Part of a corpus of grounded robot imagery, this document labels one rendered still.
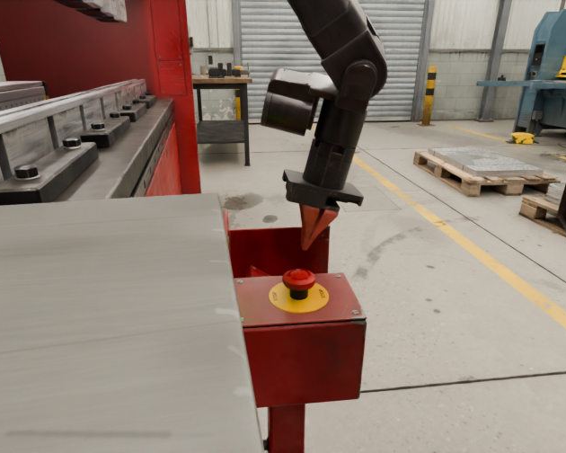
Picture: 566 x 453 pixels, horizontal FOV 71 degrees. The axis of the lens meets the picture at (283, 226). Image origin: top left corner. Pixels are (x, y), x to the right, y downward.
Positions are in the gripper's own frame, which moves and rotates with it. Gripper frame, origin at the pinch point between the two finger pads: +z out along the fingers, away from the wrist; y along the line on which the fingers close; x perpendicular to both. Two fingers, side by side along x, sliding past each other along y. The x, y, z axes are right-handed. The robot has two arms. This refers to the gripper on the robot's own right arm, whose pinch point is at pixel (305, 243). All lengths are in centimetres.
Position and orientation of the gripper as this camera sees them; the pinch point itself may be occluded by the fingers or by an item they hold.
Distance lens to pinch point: 56.2
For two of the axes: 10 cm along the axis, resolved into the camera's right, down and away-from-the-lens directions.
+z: -2.4, 9.1, 3.5
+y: -9.7, -1.8, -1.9
